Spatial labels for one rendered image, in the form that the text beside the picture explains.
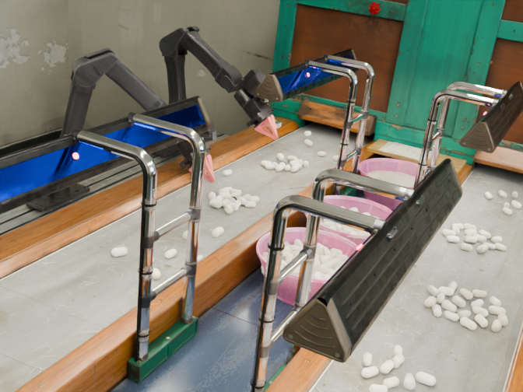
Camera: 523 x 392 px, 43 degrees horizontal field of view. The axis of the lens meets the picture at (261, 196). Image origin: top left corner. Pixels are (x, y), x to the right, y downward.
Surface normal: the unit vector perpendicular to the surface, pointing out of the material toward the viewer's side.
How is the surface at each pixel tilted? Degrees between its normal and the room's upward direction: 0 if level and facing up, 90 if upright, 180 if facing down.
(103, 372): 90
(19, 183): 58
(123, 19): 89
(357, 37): 90
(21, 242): 0
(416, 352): 0
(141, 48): 90
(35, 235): 0
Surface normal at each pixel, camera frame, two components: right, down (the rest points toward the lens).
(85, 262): 0.11, -0.92
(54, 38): 0.89, 0.26
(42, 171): 0.80, -0.26
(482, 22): -0.47, 0.29
